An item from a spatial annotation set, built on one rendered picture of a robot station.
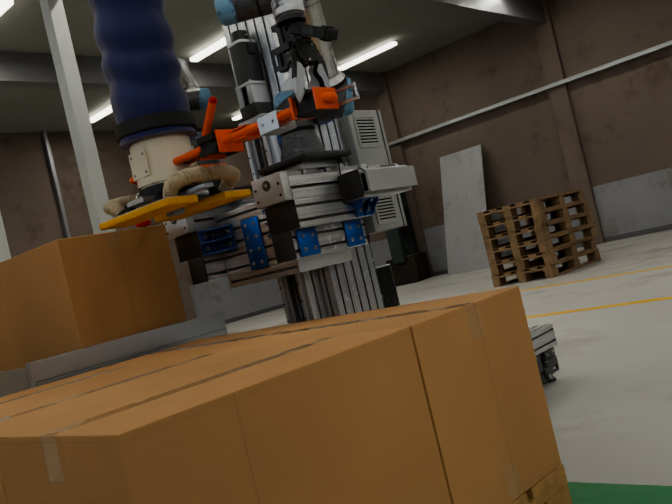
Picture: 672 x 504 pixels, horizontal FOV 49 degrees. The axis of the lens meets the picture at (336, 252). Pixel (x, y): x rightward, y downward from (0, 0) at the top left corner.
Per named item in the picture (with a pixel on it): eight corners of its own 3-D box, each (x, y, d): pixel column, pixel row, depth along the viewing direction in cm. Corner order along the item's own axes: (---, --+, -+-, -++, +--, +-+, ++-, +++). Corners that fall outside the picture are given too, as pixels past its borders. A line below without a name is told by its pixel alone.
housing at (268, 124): (258, 136, 180) (254, 118, 180) (278, 135, 185) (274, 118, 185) (278, 128, 175) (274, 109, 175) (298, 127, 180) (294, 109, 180)
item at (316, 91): (292, 119, 171) (287, 98, 171) (314, 119, 176) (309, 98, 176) (318, 108, 165) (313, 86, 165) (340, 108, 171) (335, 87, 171)
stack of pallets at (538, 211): (557, 277, 770) (537, 197, 772) (491, 288, 827) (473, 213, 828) (605, 259, 855) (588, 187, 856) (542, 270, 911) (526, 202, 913)
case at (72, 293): (1, 381, 264) (-24, 271, 265) (101, 353, 294) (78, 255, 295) (86, 368, 224) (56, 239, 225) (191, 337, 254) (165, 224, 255)
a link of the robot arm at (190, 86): (185, 70, 302) (214, 117, 264) (158, 74, 299) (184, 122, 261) (182, 42, 295) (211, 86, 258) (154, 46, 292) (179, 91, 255)
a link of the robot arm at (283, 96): (283, 137, 251) (273, 98, 251) (321, 127, 249) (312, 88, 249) (276, 132, 239) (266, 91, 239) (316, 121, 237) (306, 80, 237)
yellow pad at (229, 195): (154, 223, 225) (151, 207, 225) (181, 219, 233) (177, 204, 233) (225, 198, 203) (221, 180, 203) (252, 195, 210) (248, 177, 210)
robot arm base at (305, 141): (304, 164, 254) (297, 135, 255) (335, 152, 244) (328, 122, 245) (272, 166, 243) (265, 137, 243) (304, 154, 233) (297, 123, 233)
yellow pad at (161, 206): (99, 231, 211) (95, 213, 211) (129, 226, 219) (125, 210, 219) (168, 205, 189) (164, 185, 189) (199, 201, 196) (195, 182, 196)
